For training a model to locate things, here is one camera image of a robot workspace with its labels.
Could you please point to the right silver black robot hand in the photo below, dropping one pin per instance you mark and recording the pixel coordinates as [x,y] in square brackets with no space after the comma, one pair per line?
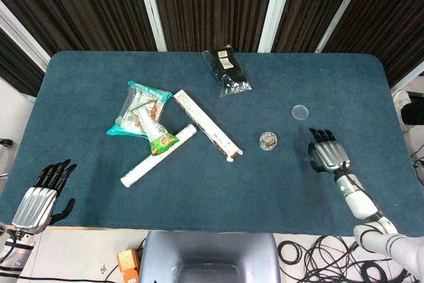
[328,153]

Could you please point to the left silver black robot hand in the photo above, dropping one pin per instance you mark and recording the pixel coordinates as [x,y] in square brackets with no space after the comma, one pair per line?
[34,204]

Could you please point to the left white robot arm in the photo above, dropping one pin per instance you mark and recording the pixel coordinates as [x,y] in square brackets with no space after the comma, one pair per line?
[11,253]

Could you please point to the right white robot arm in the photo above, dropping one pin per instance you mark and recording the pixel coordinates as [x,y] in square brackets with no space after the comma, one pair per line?
[374,216]

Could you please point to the clear round lid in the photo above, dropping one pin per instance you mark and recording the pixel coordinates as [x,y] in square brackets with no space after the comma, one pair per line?
[300,112]

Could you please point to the small round container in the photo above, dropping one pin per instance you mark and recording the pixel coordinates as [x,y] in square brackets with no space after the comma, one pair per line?
[268,140]

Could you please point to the white shoe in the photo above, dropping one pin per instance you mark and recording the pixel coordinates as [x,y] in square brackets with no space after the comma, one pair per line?
[401,107]

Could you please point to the orange box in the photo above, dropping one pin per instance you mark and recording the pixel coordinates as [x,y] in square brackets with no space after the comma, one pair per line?
[128,263]

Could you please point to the blue table mat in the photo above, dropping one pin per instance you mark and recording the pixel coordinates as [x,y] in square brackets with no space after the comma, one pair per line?
[205,144]

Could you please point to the long white carton box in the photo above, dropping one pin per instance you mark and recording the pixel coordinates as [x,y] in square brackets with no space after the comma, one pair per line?
[207,124]

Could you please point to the black plastic bag with label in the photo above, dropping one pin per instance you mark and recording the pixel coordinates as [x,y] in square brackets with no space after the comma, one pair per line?
[227,72]

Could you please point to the white rolled paper tube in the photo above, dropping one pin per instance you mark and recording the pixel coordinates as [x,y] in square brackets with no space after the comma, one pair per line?
[158,155]

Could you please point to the clear teal snack bag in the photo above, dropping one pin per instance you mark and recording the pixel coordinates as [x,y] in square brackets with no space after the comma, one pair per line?
[136,109]

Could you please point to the green snack packet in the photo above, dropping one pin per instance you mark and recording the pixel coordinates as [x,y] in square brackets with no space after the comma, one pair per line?
[159,137]

